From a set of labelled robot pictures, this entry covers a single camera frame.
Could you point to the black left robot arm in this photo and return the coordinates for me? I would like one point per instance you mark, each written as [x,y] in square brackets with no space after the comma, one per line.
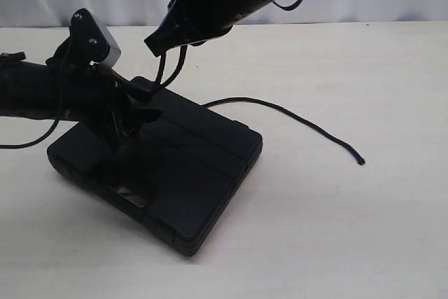
[36,91]

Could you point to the black plastic carrying case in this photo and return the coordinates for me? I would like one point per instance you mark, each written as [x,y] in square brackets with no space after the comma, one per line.
[181,174]

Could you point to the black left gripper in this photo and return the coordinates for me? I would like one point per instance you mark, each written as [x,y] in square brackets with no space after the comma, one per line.
[100,98]

